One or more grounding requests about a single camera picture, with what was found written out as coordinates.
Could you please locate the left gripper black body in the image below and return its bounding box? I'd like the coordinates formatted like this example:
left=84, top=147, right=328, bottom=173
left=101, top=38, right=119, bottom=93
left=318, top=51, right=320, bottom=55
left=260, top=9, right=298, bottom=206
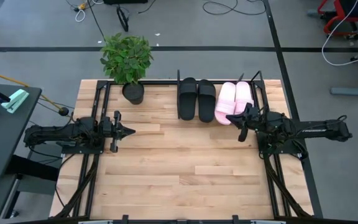
left=99, top=110, right=124, bottom=154

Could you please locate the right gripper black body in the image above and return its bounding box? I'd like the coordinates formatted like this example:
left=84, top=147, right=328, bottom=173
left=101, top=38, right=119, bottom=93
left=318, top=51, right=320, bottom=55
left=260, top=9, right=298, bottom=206
left=237, top=102, right=265, bottom=143

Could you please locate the pink rubber slide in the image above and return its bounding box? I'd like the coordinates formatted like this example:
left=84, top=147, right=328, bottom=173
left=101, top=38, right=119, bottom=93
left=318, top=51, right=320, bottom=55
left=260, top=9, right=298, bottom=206
left=234, top=81, right=255, bottom=115
left=214, top=82, right=237, bottom=126

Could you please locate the black rubber slide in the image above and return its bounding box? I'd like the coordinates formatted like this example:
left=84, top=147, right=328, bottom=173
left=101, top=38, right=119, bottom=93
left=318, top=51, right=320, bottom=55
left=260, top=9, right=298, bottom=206
left=197, top=78, right=217, bottom=123
left=178, top=77, right=198, bottom=121

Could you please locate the green plant in black pot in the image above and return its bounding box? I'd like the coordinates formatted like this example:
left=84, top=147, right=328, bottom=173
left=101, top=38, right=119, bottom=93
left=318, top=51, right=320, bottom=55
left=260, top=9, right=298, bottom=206
left=99, top=32, right=154, bottom=106

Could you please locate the mint green stapler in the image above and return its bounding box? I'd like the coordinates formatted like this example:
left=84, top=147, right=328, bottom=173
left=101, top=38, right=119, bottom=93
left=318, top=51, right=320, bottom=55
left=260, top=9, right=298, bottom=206
left=1, top=88, right=30, bottom=114

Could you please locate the grey desk base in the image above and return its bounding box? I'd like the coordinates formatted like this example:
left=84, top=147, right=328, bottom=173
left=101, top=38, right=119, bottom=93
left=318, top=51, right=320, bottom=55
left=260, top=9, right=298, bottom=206
left=329, top=48, right=358, bottom=97

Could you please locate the dark desk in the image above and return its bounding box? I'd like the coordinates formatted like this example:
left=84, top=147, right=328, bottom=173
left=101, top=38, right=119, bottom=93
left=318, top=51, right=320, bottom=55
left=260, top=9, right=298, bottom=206
left=0, top=82, right=43, bottom=179

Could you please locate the red and black cart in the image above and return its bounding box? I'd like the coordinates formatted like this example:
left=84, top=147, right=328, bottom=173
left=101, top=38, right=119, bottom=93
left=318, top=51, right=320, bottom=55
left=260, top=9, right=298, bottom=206
left=306, top=0, right=358, bottom=40

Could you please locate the black cable bundle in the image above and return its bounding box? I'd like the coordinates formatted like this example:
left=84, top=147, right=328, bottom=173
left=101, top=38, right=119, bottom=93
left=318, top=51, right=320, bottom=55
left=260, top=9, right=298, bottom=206
left=261, top=149, right=311, bottom=218
left=54, top=154, right=99, bottom=218

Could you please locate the black floor cable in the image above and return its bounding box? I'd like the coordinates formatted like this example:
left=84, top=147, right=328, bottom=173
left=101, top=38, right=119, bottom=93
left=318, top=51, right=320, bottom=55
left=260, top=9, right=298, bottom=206
left=201, top=0, right=267, bottom=16

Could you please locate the yellow hose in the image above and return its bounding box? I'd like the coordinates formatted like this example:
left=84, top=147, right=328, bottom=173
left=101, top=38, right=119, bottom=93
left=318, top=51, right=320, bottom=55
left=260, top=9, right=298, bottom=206
left=0, top=67, right=55, bottom=105

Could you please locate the white floor cable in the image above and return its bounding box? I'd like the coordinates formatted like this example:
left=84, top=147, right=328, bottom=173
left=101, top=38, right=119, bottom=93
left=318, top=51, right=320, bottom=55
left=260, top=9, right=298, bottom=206
left=321, top=0, right=358, bottom=67

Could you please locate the short white cable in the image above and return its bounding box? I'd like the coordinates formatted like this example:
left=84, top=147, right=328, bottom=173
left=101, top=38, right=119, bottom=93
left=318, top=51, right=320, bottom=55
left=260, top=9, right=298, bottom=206
left=74, top=2, right=87, bottom=23

